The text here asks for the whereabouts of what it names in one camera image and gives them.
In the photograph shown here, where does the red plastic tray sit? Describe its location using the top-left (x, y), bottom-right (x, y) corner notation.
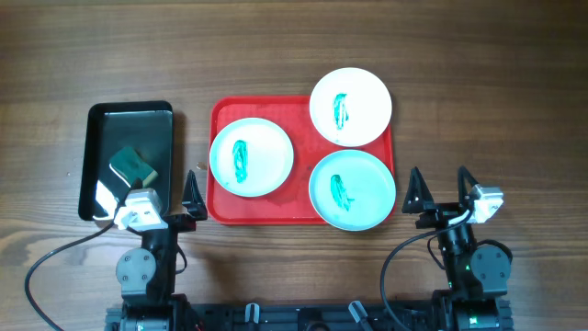
top-left (205, 95), bottom-right (397, 226)

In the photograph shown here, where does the green yellow sponge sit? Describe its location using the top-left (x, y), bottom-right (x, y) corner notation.
top-left (108, 147), bottom-right (158, 188)

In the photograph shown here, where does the right black cable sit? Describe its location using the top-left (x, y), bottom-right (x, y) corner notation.
top-left (379, 209), bottom-right (474, 331)

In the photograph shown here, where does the black rectangular water tray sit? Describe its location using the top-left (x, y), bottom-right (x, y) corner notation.
top-left (78, 100), bottom-right (174, 221)

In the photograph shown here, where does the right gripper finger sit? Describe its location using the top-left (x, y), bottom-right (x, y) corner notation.
top-left (401, 167), bottom-right (435, 214)
top-left (458, 165), bottom-right (479, 207)

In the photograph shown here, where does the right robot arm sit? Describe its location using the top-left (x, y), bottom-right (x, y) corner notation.
top-left (401, 166), bottom-right (514, 331)

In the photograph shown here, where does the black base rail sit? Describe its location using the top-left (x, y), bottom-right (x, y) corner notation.
top-left (105, 300), bottom-right (515, 331)

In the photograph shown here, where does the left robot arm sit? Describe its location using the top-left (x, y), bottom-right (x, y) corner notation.
top-left (105, 170), bottom-right (208, 331)

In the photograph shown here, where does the white plate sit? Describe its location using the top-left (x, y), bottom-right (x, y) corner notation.
top-left (309, 149), bottom-right (396, 232)
top-left (209, 118), bottom-right (294, 198)
top-left (309, 67), bottom-right (392, 147)

